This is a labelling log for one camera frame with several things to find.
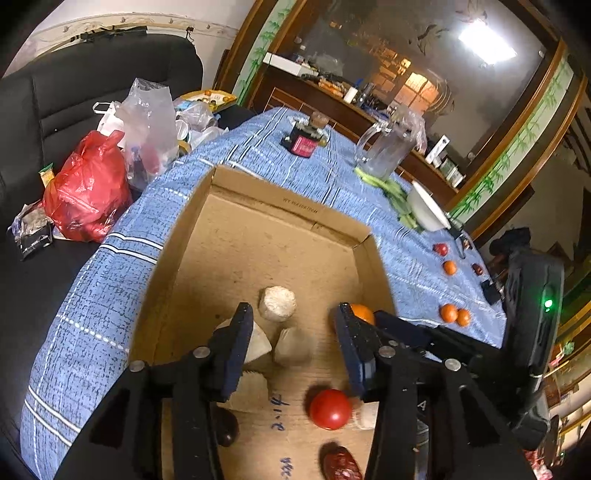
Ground small far tangerine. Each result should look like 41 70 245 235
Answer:
443 260 458 276

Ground orange tangerine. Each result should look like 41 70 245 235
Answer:
349 303 376 325
439 304 459 323
456 309 471 328

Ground black power adapter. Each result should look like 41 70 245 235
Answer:
448 218 467 240

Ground silver snack packet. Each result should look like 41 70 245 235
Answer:
9 200 53 261

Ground red plastic bag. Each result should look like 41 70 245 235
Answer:
42 130 132 242

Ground white bowl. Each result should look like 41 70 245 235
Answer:
407 181 451 232

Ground dark brown date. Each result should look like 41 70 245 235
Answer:
212 405 239 448

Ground wooden sideboard cabinet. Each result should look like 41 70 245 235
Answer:
245 65 458 207

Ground green leafy vegetables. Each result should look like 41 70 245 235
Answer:
355 167 423 232

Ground far dark red date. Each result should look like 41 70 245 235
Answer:
472 264 484 276

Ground black leather sofa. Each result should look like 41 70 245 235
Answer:
0 32 256 444

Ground dark bottle with red label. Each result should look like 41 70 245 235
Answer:
280 111 329 158

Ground blue plaid tablecloth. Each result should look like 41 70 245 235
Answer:
19 106 509 480

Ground clear plastic bag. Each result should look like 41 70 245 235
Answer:
115 78 178 191

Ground far red tomato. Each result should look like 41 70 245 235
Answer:
433 243 449 257

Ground red cherry tomato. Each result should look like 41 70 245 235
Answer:
308 389 352 431

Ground clear glass pitcher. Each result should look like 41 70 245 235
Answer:
355 105 425 180

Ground small black box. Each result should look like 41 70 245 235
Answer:
481 280 502 305

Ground shallow cardboard tray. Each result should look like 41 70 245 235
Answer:
130 167 394 479

